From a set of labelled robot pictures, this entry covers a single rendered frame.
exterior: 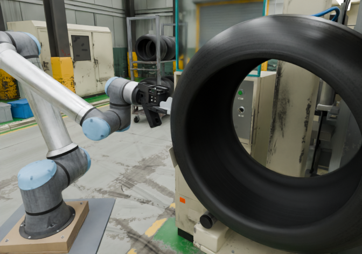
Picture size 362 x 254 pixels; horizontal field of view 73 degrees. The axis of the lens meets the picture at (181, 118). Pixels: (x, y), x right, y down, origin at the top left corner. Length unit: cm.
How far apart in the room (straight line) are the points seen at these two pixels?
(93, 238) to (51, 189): 29
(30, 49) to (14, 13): 801
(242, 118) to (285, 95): 53
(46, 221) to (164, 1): 1103
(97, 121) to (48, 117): 41
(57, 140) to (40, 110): 16
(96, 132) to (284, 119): 69
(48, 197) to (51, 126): 32
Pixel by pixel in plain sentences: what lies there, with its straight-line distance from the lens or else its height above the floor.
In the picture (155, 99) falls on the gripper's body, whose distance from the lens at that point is 88.
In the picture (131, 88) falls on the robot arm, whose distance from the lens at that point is 94.
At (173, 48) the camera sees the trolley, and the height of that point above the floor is 140.
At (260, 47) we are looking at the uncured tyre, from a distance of 56.
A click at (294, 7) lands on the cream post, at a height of 155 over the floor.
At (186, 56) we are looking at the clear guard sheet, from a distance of 157.
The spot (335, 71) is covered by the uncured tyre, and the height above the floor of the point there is 138.
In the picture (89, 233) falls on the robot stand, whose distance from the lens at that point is 131.
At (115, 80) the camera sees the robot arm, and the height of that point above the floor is 129.
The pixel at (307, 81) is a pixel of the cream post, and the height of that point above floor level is 131.
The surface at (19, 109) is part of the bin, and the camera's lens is 602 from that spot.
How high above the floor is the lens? 142
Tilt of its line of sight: 16 degrees down
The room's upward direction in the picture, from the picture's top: straight up
